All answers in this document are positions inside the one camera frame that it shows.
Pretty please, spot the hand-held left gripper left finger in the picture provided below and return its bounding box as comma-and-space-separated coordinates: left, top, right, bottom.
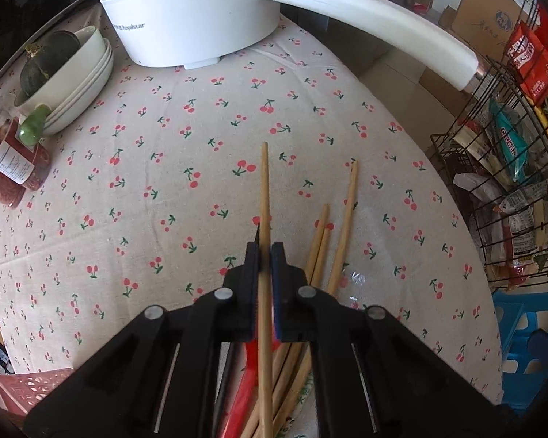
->
23, 241, 262, 438

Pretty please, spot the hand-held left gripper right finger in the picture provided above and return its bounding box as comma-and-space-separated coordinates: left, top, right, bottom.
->
270, 242, 526, 438

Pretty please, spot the red plastic spoon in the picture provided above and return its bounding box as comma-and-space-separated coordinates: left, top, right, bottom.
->
221, 340, 261, 438

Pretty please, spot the black chopstick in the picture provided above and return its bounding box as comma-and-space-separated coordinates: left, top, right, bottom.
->
212, 223, 262, 438

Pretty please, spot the pink utensil basket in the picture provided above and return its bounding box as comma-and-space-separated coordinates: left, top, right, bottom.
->
0, 367, 74, 416

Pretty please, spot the clear plastic wrapper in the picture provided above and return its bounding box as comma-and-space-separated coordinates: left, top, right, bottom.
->
338, 267, 370, 313

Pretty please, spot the blue plastic stool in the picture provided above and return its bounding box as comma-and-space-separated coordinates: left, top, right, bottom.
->
491, 289, 548, 409

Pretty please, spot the jar with white label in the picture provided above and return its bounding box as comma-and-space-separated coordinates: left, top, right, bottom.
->
0, 116, 53, 190

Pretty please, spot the grey white snack packet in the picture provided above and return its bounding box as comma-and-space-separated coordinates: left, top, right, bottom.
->
493, 182, 548, 256

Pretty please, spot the green ceramic spoon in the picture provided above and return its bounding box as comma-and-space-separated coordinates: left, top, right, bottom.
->
18, 104, 52, 147

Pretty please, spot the white electric pot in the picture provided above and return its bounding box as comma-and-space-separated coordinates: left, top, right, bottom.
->
80, 0, 479, 92

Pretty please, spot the teal snack packet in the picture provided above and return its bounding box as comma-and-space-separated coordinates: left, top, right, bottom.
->
488, 98, 530, 183

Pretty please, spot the dark green squash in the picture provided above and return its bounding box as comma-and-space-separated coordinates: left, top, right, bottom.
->
18, 30, 80, 96

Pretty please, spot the small cardboard box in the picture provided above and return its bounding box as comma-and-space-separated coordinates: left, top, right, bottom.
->
438, 4, 460, 30

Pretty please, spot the red snack packet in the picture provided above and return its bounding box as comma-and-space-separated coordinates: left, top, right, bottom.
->
502, 20, 548, 105

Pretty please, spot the large cardboard box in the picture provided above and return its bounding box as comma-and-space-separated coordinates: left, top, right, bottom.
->
450, 0, 530, 51

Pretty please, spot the black wire rack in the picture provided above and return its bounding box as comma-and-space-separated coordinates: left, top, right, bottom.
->
429, 0, 548, 293

